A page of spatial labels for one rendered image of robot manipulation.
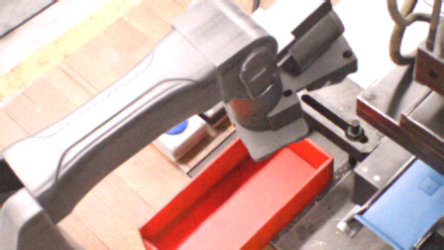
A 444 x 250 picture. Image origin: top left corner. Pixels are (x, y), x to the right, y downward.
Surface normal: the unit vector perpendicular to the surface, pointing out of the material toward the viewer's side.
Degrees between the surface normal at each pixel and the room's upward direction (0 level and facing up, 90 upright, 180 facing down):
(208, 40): 4
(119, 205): 0
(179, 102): 88
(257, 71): 90
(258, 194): 0
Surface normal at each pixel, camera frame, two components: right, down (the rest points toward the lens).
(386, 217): -0.08, -0.55
